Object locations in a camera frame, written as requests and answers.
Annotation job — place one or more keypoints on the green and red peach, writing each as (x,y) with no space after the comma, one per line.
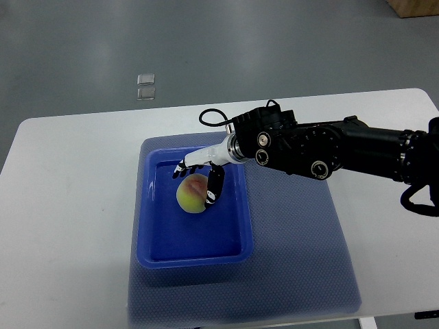
(191,193)

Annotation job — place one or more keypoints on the blue grey mesh mat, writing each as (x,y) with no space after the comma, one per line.
(300,265)

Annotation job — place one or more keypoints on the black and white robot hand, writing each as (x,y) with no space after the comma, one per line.
(208,161)

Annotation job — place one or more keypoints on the white table leg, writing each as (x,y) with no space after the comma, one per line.
(367,323)

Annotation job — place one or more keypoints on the lower metal floor plate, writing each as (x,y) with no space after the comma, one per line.
(146,93)

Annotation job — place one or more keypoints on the upper metal floor plate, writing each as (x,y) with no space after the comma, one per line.
(146,79)

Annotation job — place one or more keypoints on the blue plastic tray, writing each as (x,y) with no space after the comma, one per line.
(168,237)

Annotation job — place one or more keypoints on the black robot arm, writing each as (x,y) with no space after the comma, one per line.
(275,140)

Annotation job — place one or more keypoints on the brown wooden box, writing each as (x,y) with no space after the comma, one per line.
(414,8)

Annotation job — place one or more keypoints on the metal floor plate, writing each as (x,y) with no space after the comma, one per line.
(146,79)
(146,93)

